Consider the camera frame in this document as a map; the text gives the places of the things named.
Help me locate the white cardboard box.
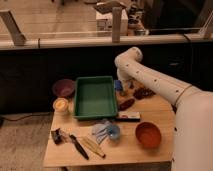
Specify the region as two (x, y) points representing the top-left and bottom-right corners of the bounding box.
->
(96, 10), (128, 36)

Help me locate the orange bowl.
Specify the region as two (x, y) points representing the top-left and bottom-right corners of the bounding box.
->
(135, 122), (162, 149)

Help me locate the purple bowl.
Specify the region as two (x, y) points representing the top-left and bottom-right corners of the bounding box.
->
(52, 79), (75, 98)

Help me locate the green plastic tray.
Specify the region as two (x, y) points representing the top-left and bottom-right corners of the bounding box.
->
(74, 76), (118, 120)

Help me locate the black white board eraser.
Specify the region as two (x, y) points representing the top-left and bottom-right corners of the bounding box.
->
(116, 112), (140, 122)

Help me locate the blue sponge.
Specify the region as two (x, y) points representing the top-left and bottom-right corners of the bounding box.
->
(114, 80), (123, 91)

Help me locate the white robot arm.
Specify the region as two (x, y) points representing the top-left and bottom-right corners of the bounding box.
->
(114, 47), (213, 171)

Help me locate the wooden table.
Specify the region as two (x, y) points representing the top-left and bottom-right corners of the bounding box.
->
(43, 78), (177, 168)

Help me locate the dark small toy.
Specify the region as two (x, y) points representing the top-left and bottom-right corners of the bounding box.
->
(51, 128), (65, 145)

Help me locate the yellow cup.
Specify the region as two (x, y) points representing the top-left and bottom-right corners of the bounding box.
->
(53, 98), (69, 115)

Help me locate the brown sausage toy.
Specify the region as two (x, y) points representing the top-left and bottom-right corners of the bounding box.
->
(119, 99), (135, 111)

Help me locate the bunch of dark grapes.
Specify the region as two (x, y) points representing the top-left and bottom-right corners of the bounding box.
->
(133, 87), (154, 100)

